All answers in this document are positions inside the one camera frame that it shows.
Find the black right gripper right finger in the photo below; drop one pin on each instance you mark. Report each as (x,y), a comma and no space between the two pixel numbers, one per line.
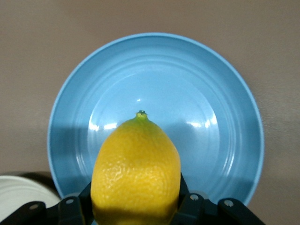
(194,211)

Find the blue plate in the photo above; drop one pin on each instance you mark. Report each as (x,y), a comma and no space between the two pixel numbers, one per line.
(164,82)

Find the beige plate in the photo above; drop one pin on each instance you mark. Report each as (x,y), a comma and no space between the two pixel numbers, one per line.
(23,192)

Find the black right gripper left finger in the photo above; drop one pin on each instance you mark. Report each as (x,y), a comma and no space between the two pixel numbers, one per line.
(70,211)

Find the yellow lemon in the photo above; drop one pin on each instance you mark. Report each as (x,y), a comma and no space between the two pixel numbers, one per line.
(136,168)

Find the brown table cover sheet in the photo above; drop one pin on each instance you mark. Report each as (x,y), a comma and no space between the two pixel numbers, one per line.
(35,70)

